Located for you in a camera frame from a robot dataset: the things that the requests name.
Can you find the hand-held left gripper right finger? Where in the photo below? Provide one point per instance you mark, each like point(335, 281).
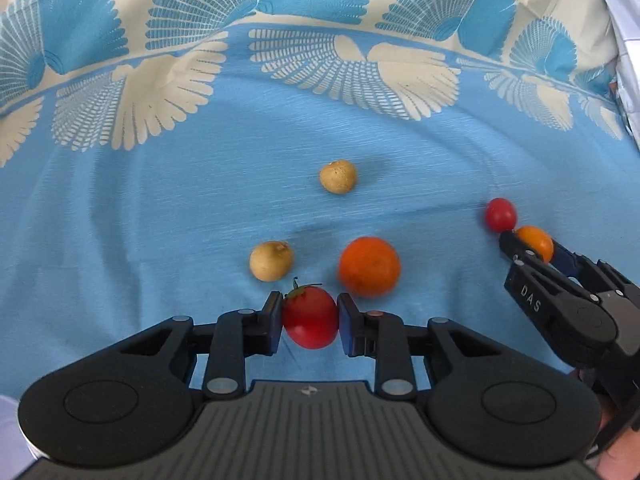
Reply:
point(345, 325)

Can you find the large orange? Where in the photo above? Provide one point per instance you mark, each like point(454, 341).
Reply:
point(370, 266)

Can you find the pale blue cloth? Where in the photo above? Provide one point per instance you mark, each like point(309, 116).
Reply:
point(627, 35)

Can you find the small orange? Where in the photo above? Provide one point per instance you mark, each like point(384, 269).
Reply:
point(536, 242)

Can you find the brown longan with stem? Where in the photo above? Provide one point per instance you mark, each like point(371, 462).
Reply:
point(271, 261)

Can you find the blue printed bed sheet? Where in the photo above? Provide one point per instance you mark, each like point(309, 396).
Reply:
point(200, 210)

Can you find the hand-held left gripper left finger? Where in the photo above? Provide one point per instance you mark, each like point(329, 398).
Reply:
point(274, 322)

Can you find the person's right hand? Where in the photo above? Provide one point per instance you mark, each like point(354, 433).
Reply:
point(622, 455)

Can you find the red tomato with green stem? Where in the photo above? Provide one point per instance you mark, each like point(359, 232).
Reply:
point(310, 317)

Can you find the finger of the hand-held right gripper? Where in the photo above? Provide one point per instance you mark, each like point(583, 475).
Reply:
point(565, 261)
point(511, 242)

